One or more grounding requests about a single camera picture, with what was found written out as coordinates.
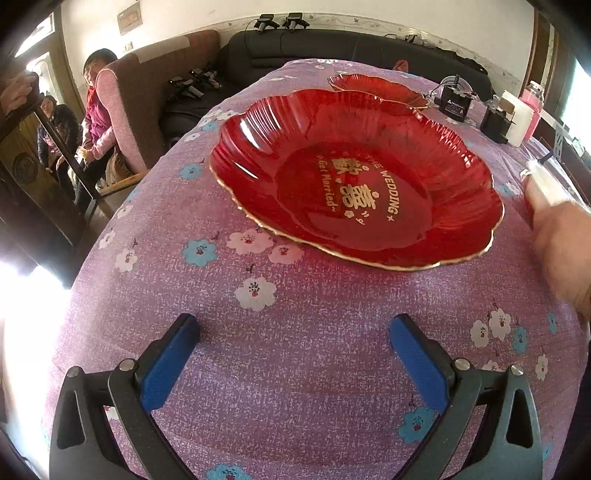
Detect large red flower plate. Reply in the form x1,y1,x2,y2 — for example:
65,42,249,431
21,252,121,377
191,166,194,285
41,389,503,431
209,89,505,271

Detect person's right hand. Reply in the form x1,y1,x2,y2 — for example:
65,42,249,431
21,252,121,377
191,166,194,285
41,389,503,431
524,160,590,320

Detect purple floral tablecloth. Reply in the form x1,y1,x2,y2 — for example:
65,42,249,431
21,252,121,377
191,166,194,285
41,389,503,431
46,59,588,479

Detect wooden chair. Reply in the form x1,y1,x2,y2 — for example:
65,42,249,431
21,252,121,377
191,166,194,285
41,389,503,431
1,96,146,286

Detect seated woman pink vest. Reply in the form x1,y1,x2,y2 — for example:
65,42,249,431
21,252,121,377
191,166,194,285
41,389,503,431
79,48,117,186

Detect white plastic jar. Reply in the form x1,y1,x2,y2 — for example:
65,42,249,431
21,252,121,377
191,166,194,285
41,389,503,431
501,90,535,147

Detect pink sleeved bottle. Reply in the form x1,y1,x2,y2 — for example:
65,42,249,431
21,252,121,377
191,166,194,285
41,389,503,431
520,80,544,141

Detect standing person dark clothes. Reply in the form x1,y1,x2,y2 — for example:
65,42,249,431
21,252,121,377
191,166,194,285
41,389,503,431
1,71,38,116

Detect small red plate far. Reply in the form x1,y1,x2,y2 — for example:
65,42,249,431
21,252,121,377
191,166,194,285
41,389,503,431
328,74,430,110

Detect black leather sofa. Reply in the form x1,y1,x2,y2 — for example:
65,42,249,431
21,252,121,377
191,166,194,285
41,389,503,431
158,29,494,147

